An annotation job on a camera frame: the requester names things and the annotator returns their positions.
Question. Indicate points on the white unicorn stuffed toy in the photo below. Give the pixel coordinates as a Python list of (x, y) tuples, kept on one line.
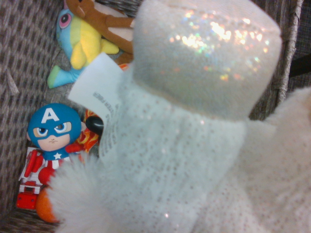
[(182, 145)]

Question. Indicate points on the captain america figure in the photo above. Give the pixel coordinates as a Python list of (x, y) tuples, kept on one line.
[(51, 123)]

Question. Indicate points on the red white toy vehicle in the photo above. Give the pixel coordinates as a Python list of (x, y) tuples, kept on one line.
[(26, 201)]

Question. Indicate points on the blue yellow fish plush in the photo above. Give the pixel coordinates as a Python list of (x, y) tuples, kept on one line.
[(82, 43)]

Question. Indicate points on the orange flame pattern plush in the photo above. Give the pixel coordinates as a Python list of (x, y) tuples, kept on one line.
[(87, 140)]

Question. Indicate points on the brown plush animal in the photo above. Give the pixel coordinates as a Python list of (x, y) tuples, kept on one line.
[(97, 17)]

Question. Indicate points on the grey woven basket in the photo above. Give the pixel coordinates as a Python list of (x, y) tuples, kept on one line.
[(24, 48)]

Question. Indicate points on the dark grey rug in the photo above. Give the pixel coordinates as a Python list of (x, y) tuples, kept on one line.
[(303, 29)]

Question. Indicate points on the orange ball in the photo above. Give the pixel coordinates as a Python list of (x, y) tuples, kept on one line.
[(45, 206)]

